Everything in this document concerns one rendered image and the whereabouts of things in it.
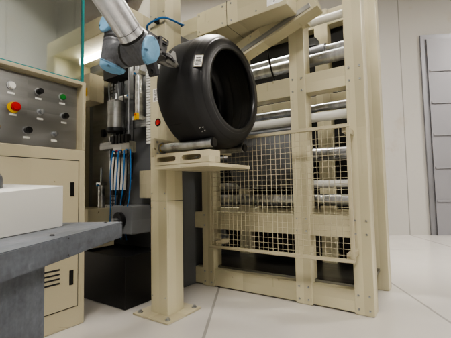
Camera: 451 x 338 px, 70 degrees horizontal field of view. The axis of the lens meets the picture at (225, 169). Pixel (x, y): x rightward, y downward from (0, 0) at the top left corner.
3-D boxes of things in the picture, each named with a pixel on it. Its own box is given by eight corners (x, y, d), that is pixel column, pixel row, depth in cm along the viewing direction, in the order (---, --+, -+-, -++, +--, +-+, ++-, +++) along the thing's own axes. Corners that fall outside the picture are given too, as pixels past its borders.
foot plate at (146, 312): (132, 314, 177) (132, 310, 177) (167, 300, 199) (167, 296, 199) (168, 325, 162) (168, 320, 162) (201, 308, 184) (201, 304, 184)
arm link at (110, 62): (115, 63, 111) (120, 29, 113) (92, 67, 117) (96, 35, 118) (134, 74, 119) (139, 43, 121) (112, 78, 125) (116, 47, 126)
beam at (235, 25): (195, 36, 202) (195, 13, 203) (219, 50, 223) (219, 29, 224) (286, 3, 168) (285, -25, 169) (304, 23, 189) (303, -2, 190)
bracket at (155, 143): (149, 157, 168) (149, 138, 168) (198, 161, 201) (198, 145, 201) (154, 156, 166) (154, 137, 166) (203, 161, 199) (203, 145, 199)
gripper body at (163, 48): (170, 41, 138) (149, 27, 129) (169, 60, 137) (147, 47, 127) (158, 46, 143) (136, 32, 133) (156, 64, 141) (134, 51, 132)
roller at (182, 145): (158, 151, 169) (159, 143, 170) (164, 153, 173) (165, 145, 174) (211, 145, 150) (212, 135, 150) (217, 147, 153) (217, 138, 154)
